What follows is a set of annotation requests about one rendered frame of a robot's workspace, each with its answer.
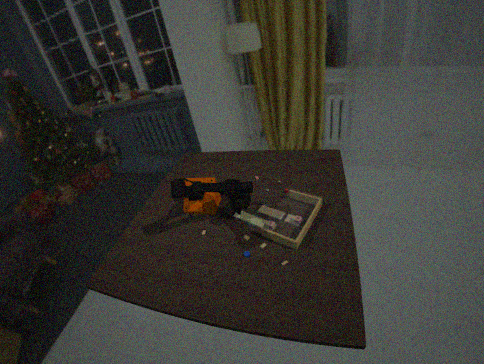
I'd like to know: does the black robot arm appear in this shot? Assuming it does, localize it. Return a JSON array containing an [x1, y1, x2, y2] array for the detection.
[[171, 178, 253, 210]]

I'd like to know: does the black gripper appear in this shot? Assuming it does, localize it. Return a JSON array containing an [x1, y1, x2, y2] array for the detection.
[[222, 193, 251, 218]]

